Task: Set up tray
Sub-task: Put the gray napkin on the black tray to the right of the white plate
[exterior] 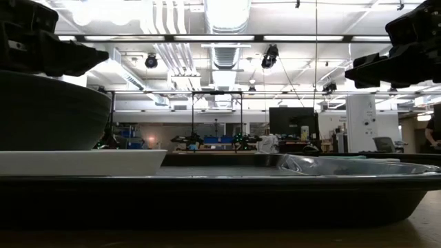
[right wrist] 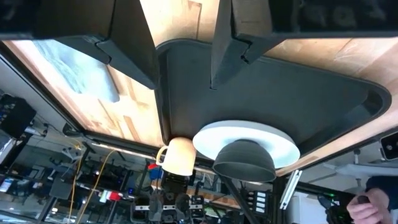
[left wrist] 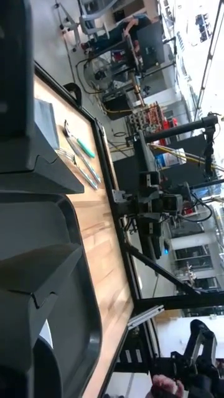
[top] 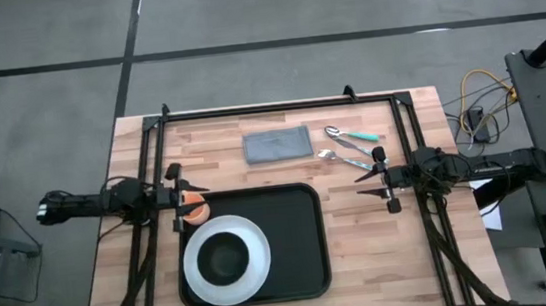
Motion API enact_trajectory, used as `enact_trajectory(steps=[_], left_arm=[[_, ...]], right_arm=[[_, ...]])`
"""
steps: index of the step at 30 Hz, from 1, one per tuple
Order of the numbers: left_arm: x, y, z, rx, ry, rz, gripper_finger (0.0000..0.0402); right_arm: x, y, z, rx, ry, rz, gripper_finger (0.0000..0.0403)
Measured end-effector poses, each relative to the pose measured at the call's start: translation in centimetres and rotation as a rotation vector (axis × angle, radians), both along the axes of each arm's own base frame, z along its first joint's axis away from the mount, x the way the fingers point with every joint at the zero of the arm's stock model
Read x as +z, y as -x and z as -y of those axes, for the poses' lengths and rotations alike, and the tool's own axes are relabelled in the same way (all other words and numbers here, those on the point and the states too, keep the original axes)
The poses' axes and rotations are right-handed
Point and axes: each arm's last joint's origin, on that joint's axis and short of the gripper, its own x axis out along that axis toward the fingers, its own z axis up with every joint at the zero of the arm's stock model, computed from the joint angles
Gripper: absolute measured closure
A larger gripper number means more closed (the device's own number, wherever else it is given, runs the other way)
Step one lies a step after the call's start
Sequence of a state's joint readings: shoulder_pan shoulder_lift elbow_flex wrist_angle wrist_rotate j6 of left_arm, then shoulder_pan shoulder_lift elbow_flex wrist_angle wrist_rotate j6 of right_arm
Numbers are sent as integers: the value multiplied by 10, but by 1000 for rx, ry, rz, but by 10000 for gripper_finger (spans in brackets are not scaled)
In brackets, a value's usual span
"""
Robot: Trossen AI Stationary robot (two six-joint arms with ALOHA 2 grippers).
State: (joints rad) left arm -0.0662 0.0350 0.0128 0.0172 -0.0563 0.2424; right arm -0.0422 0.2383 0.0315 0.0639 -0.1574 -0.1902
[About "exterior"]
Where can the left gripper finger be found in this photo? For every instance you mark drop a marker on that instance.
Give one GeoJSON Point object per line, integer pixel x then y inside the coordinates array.
{"type": "Point", "coordinates": [82, 58]}

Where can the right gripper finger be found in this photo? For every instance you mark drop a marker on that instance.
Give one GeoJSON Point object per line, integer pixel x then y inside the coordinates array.
{"type": "Point", "coordinates": [370, 59]}
{"type": "Point", "coordinates": [375, 74]}

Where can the black bowl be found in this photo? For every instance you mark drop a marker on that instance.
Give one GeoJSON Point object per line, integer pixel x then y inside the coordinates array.
{"type": "Point", "coordinates": [51, 113]}

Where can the white round plate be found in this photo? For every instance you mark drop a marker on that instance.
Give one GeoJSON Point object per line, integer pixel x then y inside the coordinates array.
{"type": "Point", "coordinates": [86, 163]}

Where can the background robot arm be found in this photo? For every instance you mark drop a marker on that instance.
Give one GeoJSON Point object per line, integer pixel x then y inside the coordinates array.
{"type": "Point", "coordinates": [246, 139]}
{"type": "Point", "coordinates": [187, 139]}

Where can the black serving tray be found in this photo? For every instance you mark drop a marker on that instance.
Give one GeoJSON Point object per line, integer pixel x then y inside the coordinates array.
{"type": "Point", "coordinates": [241, 203]}

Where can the white pillar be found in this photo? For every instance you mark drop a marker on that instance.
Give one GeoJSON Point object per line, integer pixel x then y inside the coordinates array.
{"type": "Point", "coordinates": [361, 117]}

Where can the black ceiling spotlight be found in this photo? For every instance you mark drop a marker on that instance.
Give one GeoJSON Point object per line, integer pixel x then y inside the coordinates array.
{"type": "Point", "coordinates": [270, 56]}
{"type": "Point", "coordinates": [329, 87]}
{"type": "Point", "coordinates": [151, 61]}

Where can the grey office chair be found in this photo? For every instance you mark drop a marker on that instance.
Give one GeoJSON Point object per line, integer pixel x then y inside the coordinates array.
{"type": "Point", "coordinates": [383, 144]}

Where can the person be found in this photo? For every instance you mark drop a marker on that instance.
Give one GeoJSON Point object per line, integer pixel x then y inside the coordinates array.
{"type": "Point", "coordinates": [433, 134]}

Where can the blue storage bins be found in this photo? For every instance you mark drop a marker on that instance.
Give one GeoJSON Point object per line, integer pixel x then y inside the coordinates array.
{"type": "Point", "coordinates": [218, 140]}
{"type": "Point", "coordinates": [132, 139]}

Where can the black computer monitor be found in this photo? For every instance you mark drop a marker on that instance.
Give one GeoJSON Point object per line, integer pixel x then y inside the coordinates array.
{"type": "Point", "coordinates": [289, 120]}

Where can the white bag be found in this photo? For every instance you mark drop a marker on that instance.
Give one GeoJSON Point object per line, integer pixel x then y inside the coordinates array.
{"type": "Point", "coordinates": [268, 144]}

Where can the black metal rig frame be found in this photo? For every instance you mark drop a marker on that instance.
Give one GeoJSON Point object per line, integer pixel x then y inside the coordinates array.
{"type": "Point", "coordinates": [258, 38]}

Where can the black background station frame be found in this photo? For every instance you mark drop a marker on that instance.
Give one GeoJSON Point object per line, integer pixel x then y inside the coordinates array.
{"type": "Point", "coordinates": [217, 93]}

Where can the silver ceiling duct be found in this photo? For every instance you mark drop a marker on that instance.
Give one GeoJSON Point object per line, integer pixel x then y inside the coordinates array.
{"type": "Point", "coordinates": [227, 20]}

